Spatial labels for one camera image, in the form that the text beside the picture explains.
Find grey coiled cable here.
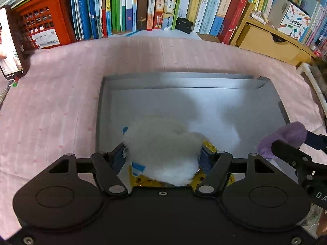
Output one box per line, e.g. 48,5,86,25
0,79,19,108

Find white printed carton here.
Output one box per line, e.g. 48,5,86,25
267,0,320,43

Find yellow glittery scrunchie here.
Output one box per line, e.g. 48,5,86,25
130,140,234,188

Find wooden desk drawer organizer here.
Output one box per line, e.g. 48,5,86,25
231,1,318,66

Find red plastic crate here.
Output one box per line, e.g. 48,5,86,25
11,0,77,51

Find small black case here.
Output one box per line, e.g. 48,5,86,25
175,17,194,34

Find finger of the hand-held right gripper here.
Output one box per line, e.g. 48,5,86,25
271,139,314,169
305,130,327,151

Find grey cardboard box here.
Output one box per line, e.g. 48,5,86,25
95,71,291,192

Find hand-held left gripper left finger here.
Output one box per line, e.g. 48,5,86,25
48,144,129,197

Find smartphone with lit screen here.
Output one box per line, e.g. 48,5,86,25
0,5,27,79

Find row of upright books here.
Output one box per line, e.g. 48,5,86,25
68,0,327,53

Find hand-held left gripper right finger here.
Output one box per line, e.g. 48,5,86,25
195,145,279,197

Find pink tablecloth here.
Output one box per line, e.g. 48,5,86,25
0,36,327,238

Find white paper sheet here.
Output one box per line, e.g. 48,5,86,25
109,29,203,41

